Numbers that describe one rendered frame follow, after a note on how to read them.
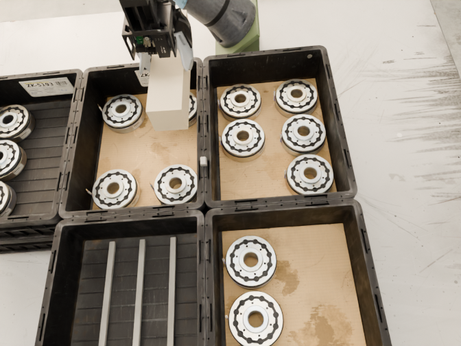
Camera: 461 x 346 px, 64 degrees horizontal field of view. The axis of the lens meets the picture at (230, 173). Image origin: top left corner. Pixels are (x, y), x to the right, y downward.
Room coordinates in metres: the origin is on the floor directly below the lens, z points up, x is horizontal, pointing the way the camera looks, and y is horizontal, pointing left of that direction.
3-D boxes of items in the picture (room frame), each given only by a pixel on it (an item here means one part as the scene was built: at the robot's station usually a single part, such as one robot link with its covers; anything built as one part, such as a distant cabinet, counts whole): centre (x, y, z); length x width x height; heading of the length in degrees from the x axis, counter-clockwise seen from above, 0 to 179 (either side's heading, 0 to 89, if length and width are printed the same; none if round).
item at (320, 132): (0.44, -0.19, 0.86); 0.10 x 0.10 x 0.01
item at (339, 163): (0.45, -0.11, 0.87); 0.40 x 0.30 x 0.11; 173
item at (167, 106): (0.51, 0.07, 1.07); 0.24 x 0.06 x 0.06; 171
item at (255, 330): (0.06, 0.01, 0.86); 0.05 x 0.05 x 0.01
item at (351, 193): (0.45, -0.11, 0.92); 0.40 x 0.30 x 0.02; 173
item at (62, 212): (0.49, 0.19, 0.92); 0.40 x 0.30 x 0.02; 173
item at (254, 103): (0.57, -0.06, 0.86); 0.10 x 0.10 x 0.01
